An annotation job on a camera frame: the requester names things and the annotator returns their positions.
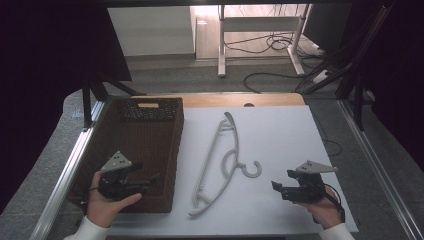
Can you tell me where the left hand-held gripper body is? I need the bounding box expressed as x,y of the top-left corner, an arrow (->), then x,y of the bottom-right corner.
97,150 -> 150,202

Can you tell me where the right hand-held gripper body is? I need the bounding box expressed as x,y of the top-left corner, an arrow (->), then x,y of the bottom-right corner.
281,160 -> 339,204

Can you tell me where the brown woven basket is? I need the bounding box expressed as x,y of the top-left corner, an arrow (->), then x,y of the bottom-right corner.
67,96 -> 185,214

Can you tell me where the grey plastic clothes hanger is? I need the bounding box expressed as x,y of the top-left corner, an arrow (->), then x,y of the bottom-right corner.
187,111 -> 263,217

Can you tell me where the person's right hand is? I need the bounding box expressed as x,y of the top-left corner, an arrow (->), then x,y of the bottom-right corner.
295,185 -> 344,230

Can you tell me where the person's left hand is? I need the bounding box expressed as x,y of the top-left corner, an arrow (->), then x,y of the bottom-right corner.
85,171 -> 143,229

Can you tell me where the white table sheet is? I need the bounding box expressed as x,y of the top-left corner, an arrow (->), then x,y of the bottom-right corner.
108,105 -> 360,238

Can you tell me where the black metal stand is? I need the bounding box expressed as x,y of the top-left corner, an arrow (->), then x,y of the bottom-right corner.
293,2 -> 396,132
81,71 -> 147,130

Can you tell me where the white power strip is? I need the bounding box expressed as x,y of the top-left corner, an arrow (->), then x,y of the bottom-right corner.
312,69 -> 332,85

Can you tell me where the white cabinet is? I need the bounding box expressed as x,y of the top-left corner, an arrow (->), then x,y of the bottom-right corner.
107,6 -> 197,57

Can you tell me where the dark curtain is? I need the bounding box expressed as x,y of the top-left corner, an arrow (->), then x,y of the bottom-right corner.
346,0 -> 424,173
0,0 -> 133,215

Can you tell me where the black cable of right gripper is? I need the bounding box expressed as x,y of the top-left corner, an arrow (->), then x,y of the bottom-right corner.
312,183 -> 347,225

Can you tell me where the aluminium rail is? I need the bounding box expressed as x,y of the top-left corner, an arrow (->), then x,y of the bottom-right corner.
337,99 -> 424,240
29,99 -> 108,240

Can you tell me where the thin black cable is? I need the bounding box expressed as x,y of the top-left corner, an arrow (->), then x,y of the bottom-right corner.
311,109 -> 343,158

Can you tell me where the black floor cable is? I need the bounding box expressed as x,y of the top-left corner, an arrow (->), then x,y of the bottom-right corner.
242,72 -> 303,95

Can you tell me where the bundle of black floor cables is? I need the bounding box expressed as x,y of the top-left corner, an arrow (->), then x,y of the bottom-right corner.
223,31 -> 323,56

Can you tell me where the white metal desk frame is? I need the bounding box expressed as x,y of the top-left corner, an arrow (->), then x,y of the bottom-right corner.
217,3 -> 314,79

